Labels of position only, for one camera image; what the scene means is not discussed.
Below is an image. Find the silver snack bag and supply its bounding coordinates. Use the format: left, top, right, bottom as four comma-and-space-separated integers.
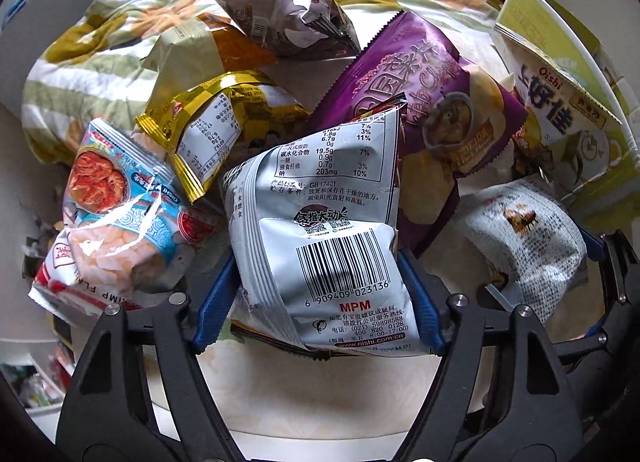
220, 102, 433, 358

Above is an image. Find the purple potato chip bag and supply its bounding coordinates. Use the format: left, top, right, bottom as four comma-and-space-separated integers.
305, 10, 528, 255

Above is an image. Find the orange and green snack bag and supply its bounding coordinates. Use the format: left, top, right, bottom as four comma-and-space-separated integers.
142, 12, 278, 93

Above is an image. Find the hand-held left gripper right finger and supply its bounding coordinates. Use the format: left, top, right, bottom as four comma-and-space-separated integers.
397, 248, 568, 462

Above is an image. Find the light blue shrimp snack bag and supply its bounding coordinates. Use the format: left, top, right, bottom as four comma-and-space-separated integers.
27, 118, 226, 318

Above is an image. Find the floral blanket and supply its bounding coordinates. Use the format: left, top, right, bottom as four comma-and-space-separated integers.
22, 0, 506, 168

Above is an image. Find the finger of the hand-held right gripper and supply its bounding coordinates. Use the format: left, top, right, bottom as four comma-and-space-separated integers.
480, 281, 621, 370
577, 228, 640, 305

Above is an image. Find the gold yellow snack bag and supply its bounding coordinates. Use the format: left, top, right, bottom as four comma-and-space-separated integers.
136, 70, 311, 203

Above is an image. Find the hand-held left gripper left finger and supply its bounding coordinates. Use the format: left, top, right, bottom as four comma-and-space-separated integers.
56, 249, 251, 462

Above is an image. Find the mauve grey snack bag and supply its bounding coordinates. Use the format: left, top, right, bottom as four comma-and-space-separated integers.
202, 0, 362, 59

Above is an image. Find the white printed snack packet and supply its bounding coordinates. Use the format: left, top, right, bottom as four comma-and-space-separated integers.
460, 175, 588, 325

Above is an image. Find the yellow-green cardboard box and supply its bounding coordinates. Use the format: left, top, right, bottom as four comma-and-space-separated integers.
492, 0, 640, 223

